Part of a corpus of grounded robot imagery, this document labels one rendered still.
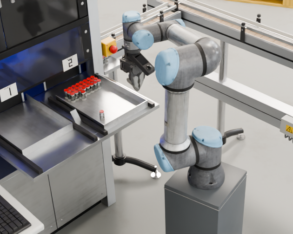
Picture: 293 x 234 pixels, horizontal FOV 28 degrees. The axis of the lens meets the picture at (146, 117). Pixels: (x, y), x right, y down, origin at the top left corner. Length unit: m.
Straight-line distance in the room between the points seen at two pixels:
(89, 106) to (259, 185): 1.32
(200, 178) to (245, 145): 1.56
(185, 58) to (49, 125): 0.87
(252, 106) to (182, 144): 1.24
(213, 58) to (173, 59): 0.14
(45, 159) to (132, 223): 1.05
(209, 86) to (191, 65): 1.58
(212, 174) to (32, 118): 0.85
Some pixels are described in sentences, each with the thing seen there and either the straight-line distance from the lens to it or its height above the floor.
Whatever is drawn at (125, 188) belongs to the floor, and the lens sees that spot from 3.53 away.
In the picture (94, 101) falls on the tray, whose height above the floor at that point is 0.88.
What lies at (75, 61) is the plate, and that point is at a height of 1.01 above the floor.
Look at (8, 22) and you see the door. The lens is 2.49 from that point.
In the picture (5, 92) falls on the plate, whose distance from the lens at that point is 2.58.
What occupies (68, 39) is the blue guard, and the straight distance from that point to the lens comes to 2.69.
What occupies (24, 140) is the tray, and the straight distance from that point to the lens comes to 2.52.
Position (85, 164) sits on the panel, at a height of 0.39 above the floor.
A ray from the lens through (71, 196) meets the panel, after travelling 3.15.
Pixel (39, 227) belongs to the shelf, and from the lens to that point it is 2.23.
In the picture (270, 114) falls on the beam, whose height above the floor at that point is 0.50.
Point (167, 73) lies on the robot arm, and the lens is 1.91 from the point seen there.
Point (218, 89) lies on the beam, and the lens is 3.46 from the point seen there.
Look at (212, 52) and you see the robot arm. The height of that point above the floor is 1.41.
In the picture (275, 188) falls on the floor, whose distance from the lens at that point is 3.56.
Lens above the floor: 2.37
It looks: 35 degrees down
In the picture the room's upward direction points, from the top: 3 degrees counter-clockwise
